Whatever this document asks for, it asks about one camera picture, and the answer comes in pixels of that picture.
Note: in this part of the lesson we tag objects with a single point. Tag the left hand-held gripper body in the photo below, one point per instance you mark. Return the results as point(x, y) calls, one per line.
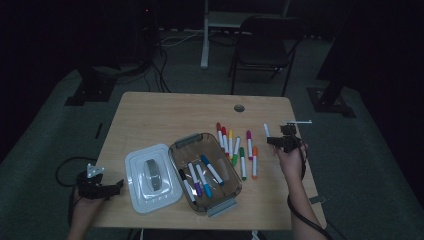
point(95, 190)

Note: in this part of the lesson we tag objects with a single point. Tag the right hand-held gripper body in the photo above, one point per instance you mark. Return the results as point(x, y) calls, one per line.
point(289, 141)

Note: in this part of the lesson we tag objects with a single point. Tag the row of coloured markers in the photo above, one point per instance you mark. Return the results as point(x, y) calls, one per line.
point(243, 166)

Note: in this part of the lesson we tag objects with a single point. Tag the grey transparent storage box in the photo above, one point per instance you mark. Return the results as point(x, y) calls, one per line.
point(230, 186)

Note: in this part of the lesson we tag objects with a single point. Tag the dark blue marker pen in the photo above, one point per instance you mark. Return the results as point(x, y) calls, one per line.
point(213, 171)

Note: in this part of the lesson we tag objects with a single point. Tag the black marker pen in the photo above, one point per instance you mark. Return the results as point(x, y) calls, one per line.
point(187, 186)

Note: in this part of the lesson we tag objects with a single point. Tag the purple marker pen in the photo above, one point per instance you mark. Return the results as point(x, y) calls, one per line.
point(195, 178)

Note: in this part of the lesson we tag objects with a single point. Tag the light blue marker pen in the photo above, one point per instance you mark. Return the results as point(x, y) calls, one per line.
point(204, 181)

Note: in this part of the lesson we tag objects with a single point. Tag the person's left hand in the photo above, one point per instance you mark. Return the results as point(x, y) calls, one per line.
point(85, 206)

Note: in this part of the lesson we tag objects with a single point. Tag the person's right hand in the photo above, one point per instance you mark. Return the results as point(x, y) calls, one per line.
point(291, 165)

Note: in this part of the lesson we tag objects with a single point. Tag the black stand base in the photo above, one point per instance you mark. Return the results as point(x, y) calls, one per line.
point(90, 90)
point(330, 103)

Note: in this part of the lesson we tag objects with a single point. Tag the grey tape piece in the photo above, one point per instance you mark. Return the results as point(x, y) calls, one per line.
point(318, 200)

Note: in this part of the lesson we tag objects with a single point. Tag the black folding chair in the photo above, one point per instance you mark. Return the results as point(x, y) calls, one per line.
point(263, 50)

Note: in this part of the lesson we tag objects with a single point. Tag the dark equipment with red light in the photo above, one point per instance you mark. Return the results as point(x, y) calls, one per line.
point(145, 33)

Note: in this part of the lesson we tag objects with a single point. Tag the white desk frame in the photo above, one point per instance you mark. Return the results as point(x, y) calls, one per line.
point(205, 40)

